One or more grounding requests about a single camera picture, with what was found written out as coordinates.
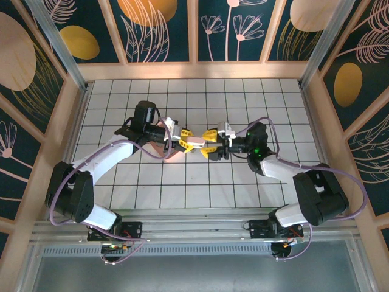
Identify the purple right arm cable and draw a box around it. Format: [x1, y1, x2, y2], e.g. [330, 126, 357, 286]
[235, 117, 368, 262]

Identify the grey metal plate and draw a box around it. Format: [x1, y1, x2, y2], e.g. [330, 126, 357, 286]
[15, 255, 374, 292]

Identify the aluminium side rail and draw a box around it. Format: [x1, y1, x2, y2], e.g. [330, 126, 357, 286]
[62, 83, 92, 171]
[300, 85, 344, 214]

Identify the aluminium frame rail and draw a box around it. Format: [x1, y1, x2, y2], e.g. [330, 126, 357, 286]
[30, 212, 361, 244]

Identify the pink plastic tray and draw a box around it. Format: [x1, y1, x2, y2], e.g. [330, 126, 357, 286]
[151, 120, 184, 164]

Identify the vented metal strip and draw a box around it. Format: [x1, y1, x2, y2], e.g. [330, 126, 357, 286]
[41, 245, 358, 258]

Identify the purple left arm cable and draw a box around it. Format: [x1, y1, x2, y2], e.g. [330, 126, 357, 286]
[48, 117, 176, 265]

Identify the aluminium corner post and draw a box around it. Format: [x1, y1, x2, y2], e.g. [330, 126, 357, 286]
[299, 0, 356, 89]
[24, 0, 91, 92]

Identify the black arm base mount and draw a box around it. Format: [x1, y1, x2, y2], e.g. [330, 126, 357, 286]
[249, 218, 305, 240]
[87, 221, 143, 242]

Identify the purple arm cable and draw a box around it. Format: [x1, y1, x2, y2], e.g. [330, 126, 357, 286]
[48, 117, 176, 265]
[235, 117, 368, 262]

